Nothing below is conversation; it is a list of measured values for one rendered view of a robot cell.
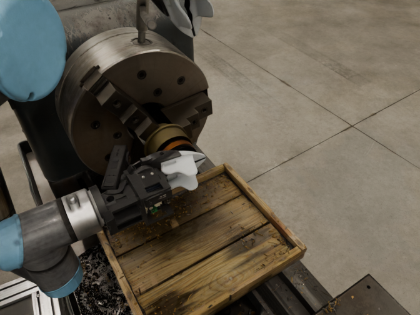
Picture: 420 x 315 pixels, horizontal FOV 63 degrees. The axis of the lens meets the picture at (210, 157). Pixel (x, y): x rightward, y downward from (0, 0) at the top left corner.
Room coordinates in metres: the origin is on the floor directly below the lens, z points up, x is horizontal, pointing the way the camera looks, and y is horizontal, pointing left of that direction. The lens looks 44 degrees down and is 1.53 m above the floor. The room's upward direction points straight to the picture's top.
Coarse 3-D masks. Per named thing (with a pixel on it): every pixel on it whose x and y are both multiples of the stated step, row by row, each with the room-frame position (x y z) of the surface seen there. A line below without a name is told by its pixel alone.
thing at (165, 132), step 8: (160, 128) 0.50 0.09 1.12; (168, 128) 0.51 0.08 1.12; (176, 128) 0.52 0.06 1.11; (152, 136) 0.49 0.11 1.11; (160, 136) 0.49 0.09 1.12; (168, 136) 0.49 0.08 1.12; (176, 136) 0.49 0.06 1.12; (184, 136) 0.50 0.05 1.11; (144, 144) 0.49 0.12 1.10; (152, 144) 0.48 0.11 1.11; (160, 144) 0.47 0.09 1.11; (168, 144) 0.47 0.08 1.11; (176, 144) 0.47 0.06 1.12; (184, 144) 0.47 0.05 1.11; (144, 152) 0.49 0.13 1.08; (152, 152) 0.47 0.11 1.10; (160, 168) 0.45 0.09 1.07
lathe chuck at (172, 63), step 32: (96, 64) 0.57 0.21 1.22; (128, 64) 0.57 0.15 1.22; (160, 64) 0.60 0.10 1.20; (192, 64) 0.64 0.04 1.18; (64, 96) 0.56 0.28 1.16; (160, 96) 0.60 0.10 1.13; (64, 128) 0.55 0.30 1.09; (96, 128) 0.53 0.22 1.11; (128, 128) 0.60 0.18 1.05; (96, 160) 0.51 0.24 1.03
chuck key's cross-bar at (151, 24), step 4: (140, 8) 0.62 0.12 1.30; (144, 8) 0.61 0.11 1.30; (140, 12) 0.60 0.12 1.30; (144, 12) 0.56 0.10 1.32; (144, 16) 0.49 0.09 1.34; (148, 16) 0.47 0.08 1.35; (144, 20) 0.46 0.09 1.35; (148, 20) 0.42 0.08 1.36; (152, 20) 0.42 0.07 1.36; (148, 24) 0.41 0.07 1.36; (152, 24) 0.41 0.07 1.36; (156, 24) 0.42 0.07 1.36; (148, 28) 0.41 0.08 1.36; (152, 28) 0.41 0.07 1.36
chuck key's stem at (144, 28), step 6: (138, 0) 0.63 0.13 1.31; (144, 0) 0.63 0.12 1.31; (138, 6) 0.63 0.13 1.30; (138, 12) 0.63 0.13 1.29; (138, 18) 0.63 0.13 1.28; (138, 24) 0.63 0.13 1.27; (144, 24) 0.63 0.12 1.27; (138, 30) 0.63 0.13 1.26; (144, 30) 0.63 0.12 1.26; (138, 36) 0.63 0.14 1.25; (144, 36) 0.63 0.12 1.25; (138, 42) 0.63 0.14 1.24; (144, 42) 0.63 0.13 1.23
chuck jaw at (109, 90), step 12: (96, 72) 0.56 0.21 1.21; (84, 84) 0.55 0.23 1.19; (96, 84) 0.54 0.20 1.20; (108, 84) 0.54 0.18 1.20; (96, 96) 0.52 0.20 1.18; (108, 96) 0.51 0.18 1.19; (120, 96) 0.52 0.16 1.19; (108, 108) 0.50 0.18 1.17; (120, 108) 0.51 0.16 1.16; (132, 108) 0.52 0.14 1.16; (144, 108) 0.58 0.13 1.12; (132, 120) 0.50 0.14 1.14; (144, 120) 0.51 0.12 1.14; (144, 132) 0.49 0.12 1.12
